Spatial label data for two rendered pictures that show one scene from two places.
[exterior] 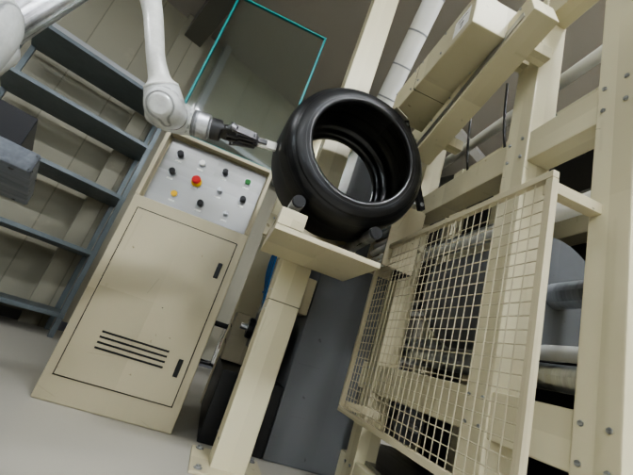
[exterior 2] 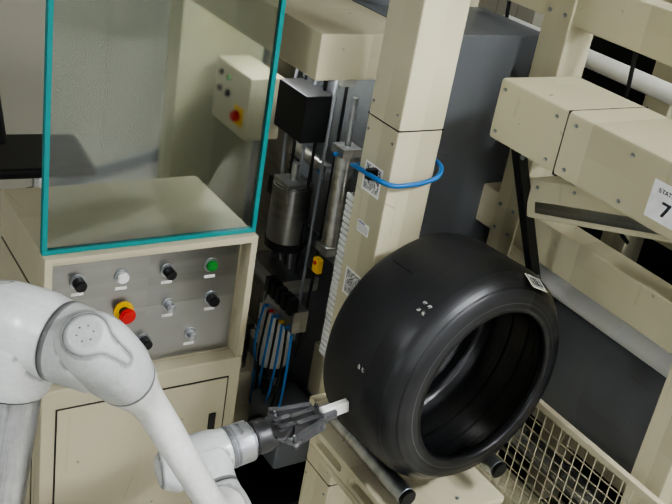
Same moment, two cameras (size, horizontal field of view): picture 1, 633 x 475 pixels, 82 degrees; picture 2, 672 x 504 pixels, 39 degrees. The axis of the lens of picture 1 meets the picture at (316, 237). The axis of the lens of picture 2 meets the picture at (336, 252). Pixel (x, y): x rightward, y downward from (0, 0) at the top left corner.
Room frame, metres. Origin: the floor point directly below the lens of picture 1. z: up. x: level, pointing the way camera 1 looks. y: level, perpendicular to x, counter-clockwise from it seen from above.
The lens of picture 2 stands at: (-0.38, 1.07, 2.35)
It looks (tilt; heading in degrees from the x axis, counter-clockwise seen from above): 26 degrees down; 335
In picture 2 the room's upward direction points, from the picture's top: 10 degrees clockwise
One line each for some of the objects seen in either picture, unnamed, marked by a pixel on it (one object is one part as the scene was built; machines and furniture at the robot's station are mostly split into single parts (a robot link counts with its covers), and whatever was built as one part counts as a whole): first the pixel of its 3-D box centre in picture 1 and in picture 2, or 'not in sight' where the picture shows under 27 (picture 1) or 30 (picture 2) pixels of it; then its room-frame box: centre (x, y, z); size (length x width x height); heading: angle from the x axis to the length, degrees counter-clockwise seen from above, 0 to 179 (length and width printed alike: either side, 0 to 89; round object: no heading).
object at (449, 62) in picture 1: (451, 77); (623, 152); (1.22, -0.33, 1.71); 0.61 x 0.25 x 0.15; 11
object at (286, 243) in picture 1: (315, 255); (405, 471); (1.29, -0.02, 0.80); 0.37 x 0.36 x 0.02; 101
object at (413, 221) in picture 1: (394, 242); not in sight; (1.58, -0.35, 1.05); 0.20 x 0.15 x 0.30; 11
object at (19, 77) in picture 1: (42, 180); not in sight; (2.98, 2.32, 1.13); 1.18 x 0.50 x 2.26; 126
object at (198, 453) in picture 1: (226, 465); not in sight; (1.54, 0.05, 0.01); 0.27 x 0.27 x 0.02; 11
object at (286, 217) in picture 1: (282, 232); (362, 473); (1.26, 0.12, 0.83); 0.36 x 0.09 x 0.06; 11
